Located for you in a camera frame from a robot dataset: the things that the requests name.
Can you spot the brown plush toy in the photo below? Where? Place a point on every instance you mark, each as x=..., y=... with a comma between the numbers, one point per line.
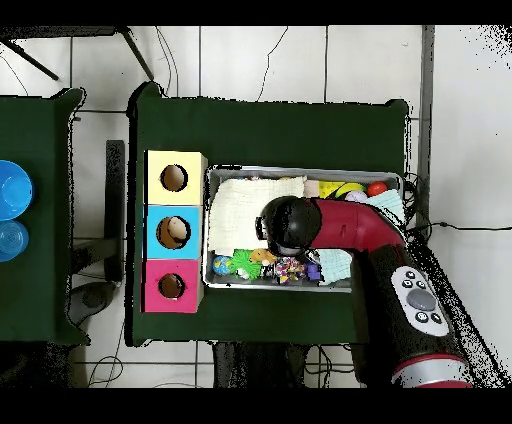
x=262, y=256

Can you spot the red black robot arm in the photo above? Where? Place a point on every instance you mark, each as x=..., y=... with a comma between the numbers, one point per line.
x=352, y=224

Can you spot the shallow mesh bin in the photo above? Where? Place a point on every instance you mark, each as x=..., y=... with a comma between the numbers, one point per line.
x=280, y=171

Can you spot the wooden box with three holes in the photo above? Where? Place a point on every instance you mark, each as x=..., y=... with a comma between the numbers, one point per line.
x=192, y=192

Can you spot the cream waffle cloth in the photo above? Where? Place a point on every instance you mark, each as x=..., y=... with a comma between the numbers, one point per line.
x=236, y=216

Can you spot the green spiky ball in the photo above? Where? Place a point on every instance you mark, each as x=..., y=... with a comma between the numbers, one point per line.
x=244, y=264

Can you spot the plain wooden block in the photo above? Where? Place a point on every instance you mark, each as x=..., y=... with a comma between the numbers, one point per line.
x=311, y=188

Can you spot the globe print ball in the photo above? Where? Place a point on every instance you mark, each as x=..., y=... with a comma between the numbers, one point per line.
x=222, y=265

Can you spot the yellow triangular block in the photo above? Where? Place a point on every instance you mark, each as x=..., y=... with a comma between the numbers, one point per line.
x=327, y=188

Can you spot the purple toy block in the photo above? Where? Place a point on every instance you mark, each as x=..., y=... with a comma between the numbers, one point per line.
x=313, y=272

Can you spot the mint waffle cloth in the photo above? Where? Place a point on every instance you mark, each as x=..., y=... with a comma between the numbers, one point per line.
x=336, y=266

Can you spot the yellow green ball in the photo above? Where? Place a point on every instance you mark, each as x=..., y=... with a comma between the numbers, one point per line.
x=354, y=187

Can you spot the white baseball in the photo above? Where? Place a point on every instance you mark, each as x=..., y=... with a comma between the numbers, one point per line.
x=356, y=196

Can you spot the orange red ball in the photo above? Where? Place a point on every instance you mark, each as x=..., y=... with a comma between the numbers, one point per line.
x=376, y=188

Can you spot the grey round floor base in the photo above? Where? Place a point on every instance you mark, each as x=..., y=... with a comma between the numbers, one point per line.
x=94, y=298

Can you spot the black tripod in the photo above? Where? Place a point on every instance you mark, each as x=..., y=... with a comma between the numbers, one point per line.
x=136, y=52

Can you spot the dark green side tablecloth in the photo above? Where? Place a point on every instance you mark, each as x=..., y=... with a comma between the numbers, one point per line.
x=40, y=300

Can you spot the blue plastic bowl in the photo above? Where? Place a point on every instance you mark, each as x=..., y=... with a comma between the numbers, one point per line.
x=14, y=190

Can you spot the blue round lid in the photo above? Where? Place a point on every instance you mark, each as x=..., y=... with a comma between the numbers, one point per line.
x=12, y=240

